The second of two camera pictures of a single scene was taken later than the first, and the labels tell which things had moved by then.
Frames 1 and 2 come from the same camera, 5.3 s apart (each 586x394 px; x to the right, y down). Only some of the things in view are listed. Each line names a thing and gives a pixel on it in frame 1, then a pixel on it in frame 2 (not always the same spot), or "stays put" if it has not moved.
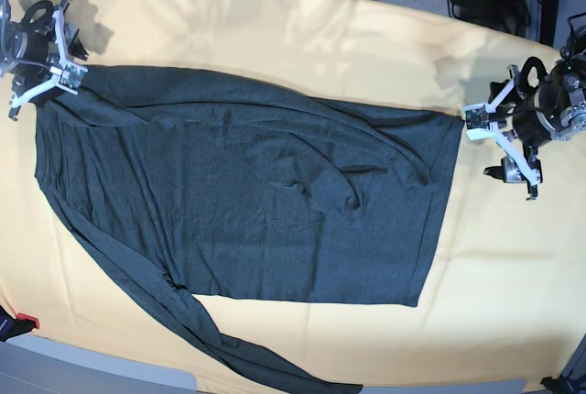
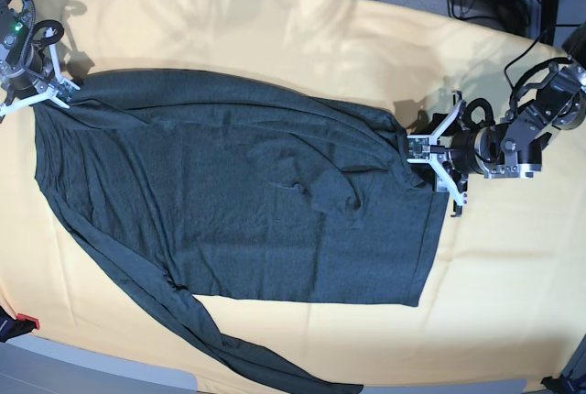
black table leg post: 549,16 stays put
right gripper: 522,114 -> 460,145
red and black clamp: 11,327 stays put
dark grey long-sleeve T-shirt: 190,186 stays put
